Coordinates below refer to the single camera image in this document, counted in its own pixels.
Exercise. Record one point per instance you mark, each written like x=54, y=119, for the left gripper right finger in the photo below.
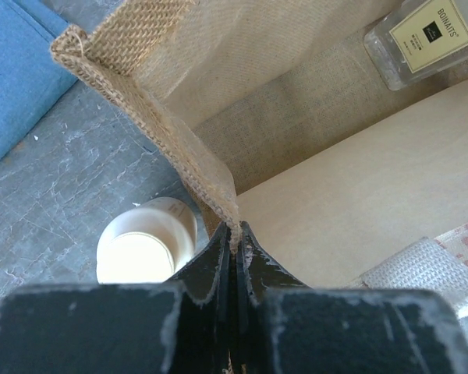
x=288, y=327

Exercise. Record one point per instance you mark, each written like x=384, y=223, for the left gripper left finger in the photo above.
x=177, y=326

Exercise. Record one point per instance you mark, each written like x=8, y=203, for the brown canvas tote bag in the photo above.
x=272, y=112

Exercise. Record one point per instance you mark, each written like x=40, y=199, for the clear square perfume bottle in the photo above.
x=418, y=40

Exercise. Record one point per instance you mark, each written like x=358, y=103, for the peach lotion bottle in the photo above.
x=147, y=244

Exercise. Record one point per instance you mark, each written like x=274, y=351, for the blue cloth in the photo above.
x=30, y=82

